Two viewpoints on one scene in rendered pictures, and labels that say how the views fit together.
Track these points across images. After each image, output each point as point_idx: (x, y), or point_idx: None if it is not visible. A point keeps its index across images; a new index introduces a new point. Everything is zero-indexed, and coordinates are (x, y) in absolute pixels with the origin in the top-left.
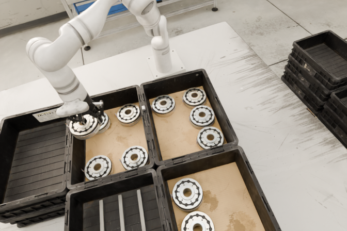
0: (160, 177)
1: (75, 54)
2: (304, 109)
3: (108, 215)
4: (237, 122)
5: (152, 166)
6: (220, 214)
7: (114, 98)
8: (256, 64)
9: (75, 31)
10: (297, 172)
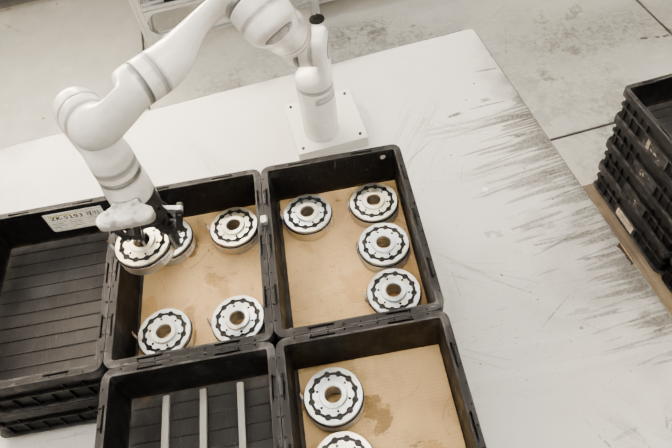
0: (282, 359)
1: (137, 119)
2: (612, 246)
3: (177, 426)
4: (463, 264)
5: (269, 338)
6: (392, 441)
7: (208, 194)
8: (526, 136)
9: (140, 80)
10: (572, 378)
